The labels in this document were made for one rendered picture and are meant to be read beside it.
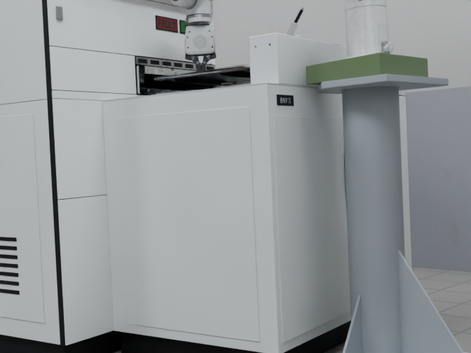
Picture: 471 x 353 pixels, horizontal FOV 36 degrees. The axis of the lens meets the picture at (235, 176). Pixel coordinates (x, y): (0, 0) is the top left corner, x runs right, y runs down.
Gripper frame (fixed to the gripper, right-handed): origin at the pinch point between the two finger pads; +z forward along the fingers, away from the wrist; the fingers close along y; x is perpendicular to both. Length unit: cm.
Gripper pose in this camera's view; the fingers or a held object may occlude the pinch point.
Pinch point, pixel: (201, 70)
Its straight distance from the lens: 252.0
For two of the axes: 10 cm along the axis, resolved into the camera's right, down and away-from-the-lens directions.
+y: 10.0, -0.5, 0.4
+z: 0.5, 10.0, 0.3
